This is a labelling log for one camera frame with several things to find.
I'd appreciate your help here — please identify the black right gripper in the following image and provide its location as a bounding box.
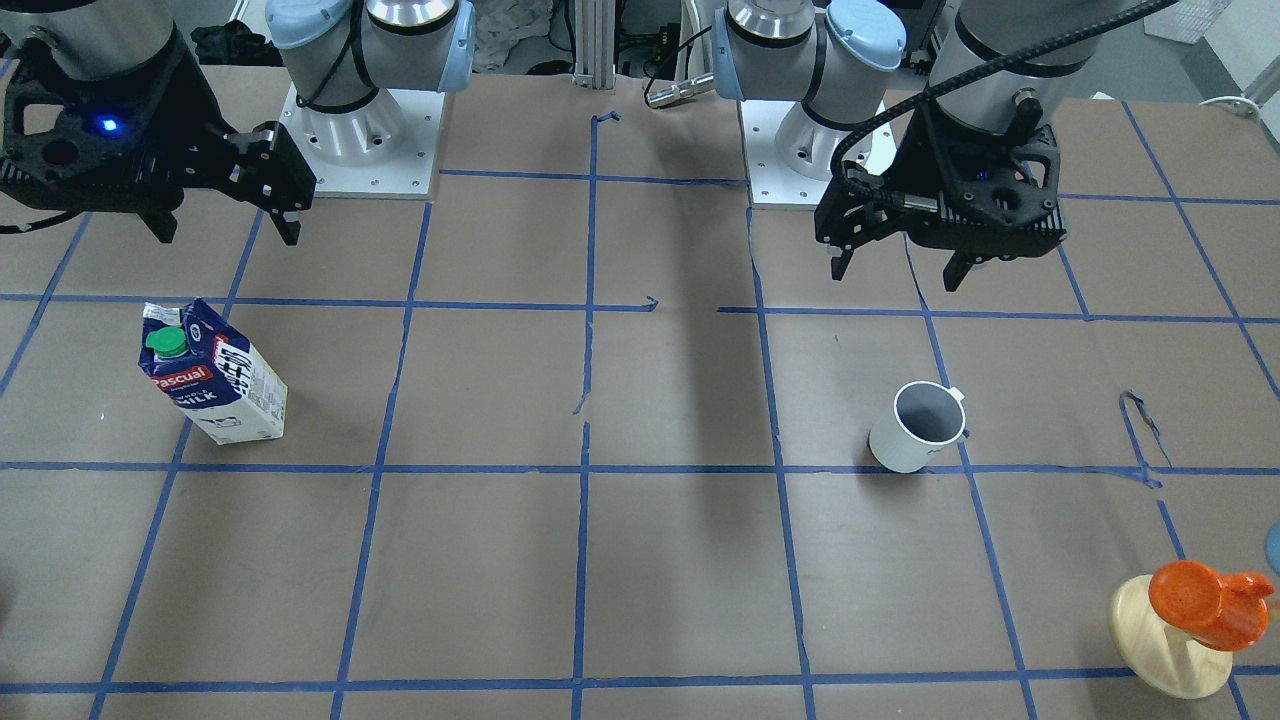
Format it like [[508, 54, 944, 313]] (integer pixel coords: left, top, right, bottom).
[[3, 31, 316, 247]]

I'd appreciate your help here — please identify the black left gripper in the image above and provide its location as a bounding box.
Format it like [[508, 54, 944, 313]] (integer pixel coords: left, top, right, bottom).
[[814, 97, 1069, 293]]

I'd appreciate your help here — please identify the blue Pascal milk carton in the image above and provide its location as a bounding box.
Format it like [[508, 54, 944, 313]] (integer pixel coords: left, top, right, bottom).
[[138, 299, 288, 445]]

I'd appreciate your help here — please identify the white ribbed HOME mug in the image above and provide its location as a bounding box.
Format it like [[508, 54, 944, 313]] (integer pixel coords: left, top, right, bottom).
[[868, 380, 966, 474]]

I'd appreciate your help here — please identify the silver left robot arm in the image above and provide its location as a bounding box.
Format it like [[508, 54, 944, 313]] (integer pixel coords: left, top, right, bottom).
[[709, 1, 1119, 291]]

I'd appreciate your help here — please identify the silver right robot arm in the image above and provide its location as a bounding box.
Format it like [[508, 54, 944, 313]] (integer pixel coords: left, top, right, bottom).
[[3, 1, 476, 245]]

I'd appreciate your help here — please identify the orange toy on wooden disc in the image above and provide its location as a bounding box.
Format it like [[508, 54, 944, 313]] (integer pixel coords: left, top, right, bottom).
[[1108, 560, 1276, 700]]

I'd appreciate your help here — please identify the blue round object at edge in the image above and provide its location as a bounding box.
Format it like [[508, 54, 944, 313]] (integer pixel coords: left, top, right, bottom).
[[1263, 521, 1280, 577]]

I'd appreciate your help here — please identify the black corrugated cable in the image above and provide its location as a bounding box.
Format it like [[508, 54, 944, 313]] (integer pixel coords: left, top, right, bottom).
[[836, 0, 1181, 201]]

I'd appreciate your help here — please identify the aluminium frame post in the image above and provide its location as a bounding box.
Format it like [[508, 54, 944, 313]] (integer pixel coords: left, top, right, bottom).
[[572, 0, 618, 94]]

